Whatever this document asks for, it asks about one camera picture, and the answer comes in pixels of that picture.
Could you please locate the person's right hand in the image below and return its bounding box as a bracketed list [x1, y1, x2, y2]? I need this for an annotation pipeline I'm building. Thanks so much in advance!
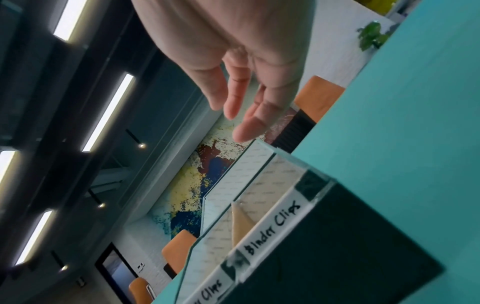
[130, 0, 318, 144]

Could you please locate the dark green divided box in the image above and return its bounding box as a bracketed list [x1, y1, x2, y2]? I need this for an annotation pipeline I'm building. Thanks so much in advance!
[174, 139, 446, 304]

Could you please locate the orange chair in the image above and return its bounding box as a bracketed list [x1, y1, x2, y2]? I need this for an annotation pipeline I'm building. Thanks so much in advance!
[161, 229, 198, 278]
[128, 277, 156, 304]
[293, 75, 346, 124]

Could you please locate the black bench sofa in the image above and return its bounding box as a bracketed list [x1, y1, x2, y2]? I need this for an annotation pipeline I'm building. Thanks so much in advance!
[269, 109, 317, 154]

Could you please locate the potted green plant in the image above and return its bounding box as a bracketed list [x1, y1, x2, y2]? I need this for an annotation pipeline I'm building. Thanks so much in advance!
[356, 21, 391, 52]

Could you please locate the black pendant spot lamp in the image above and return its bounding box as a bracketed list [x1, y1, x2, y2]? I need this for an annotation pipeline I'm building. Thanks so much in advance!
[125, 129, 148, 149]
[52, 250, 71, 271]
[87, 189, 107, 209]

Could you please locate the long ceiling light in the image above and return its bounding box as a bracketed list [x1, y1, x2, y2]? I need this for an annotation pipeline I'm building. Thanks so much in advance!
[81, 73, 136, 153]
[14, 210, 55, 266]
[52, 0, 89, 43]
[0, 149, 18, 191]

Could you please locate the green table cloth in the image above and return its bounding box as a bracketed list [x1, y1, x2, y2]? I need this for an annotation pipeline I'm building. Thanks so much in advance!
[151, 0, 480, 304]

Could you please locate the black framed glass door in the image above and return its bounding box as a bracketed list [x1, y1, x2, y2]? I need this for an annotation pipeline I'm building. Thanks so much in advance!
[94, 242, 138, 297]

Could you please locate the green yellow wall painting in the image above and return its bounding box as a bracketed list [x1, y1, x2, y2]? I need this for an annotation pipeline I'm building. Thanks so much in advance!
[365, 0, 399, 16]

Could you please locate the colourful wall mural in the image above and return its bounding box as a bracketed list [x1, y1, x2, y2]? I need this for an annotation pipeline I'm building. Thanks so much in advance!
[149, 105, 301, 241]

